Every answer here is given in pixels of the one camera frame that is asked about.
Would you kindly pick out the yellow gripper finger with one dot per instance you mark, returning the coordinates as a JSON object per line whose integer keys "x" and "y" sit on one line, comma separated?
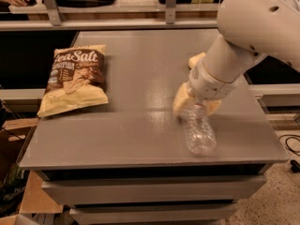
{"x": 183, "y": 97}
{"x": 211, "y": 106}

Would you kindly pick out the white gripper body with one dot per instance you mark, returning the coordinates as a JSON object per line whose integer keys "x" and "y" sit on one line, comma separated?
{"x": 208, "y": 84}

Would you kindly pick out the clear plastic water bottle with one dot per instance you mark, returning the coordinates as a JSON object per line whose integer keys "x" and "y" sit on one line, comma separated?
{"x": 200, "y": 137}

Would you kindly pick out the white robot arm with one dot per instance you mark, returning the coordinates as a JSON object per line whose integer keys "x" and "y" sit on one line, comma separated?
{"x": 249, "y": 31}

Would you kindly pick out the brown sea salt chip bag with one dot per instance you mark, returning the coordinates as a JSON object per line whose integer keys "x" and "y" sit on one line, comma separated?
{"x": 76, "y": 80}

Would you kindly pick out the yellow sponge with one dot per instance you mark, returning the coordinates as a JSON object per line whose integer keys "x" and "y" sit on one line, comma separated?
{"x": 192, "y": 62}

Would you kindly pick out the lower grey drawer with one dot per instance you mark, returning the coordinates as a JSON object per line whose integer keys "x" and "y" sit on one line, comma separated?
{"x": 153, "y": 214}

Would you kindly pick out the grey drawer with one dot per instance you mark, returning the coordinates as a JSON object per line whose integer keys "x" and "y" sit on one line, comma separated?
{"x": 150, "y": 190}
{"x": 153, "y": 214}

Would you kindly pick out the upper grey drawer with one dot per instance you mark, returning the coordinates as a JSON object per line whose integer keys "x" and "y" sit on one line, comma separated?
{"x": 150, "y": 190}

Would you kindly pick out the black computer mouse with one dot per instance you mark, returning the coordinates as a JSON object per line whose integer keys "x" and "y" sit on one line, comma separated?
{"x": 31, "y": 3}

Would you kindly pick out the cardboard box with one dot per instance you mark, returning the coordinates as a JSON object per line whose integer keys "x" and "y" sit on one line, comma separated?
{"x": 37, "y": 207}

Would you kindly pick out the middle metal bracket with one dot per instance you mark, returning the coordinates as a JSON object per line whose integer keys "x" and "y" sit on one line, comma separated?
{"x": 170, "y": 11}

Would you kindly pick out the metal bracket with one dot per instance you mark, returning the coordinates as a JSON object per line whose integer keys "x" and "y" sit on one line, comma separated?
{"x": 53, "y": 12}
{"x": 170, "y": 11}

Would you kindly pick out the left metal bracket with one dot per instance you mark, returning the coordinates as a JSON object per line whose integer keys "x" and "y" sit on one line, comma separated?
{"x": 53, "y": 12}

